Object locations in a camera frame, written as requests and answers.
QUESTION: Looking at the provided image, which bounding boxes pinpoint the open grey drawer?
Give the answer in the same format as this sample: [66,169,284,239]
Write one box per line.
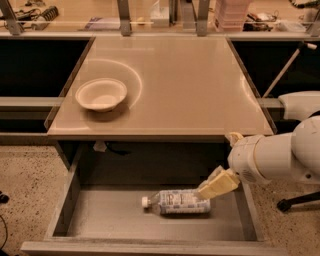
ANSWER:
[21,143,287,256]

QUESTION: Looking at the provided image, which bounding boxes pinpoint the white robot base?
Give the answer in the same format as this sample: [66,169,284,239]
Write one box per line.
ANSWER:
[278,91,320,121]

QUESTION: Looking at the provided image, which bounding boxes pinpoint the black office chair base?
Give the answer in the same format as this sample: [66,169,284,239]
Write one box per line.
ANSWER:
[276,192,320,212]

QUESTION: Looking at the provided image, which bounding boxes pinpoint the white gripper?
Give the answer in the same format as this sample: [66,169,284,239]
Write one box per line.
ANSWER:
[197,132,264,199]

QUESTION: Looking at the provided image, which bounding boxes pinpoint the clear plastic water bottle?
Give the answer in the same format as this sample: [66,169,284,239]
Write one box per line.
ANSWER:
[141,189,211,215]

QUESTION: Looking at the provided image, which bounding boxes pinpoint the white leaning stick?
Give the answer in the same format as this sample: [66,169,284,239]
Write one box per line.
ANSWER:
[262,41,318,98]

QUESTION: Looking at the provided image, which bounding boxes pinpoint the grey counter cabinet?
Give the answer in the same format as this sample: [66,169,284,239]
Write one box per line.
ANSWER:
[48,35,276,142]

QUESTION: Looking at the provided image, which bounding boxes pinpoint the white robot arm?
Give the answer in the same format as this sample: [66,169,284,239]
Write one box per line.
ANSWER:
[195,116,320,199]

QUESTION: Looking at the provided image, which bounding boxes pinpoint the pink stacked plastic bins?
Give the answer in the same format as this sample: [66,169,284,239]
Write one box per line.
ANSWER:
[214,0,252,32]

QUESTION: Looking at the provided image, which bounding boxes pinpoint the white paper bowl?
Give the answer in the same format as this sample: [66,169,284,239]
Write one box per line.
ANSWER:
[75,78,127,112]

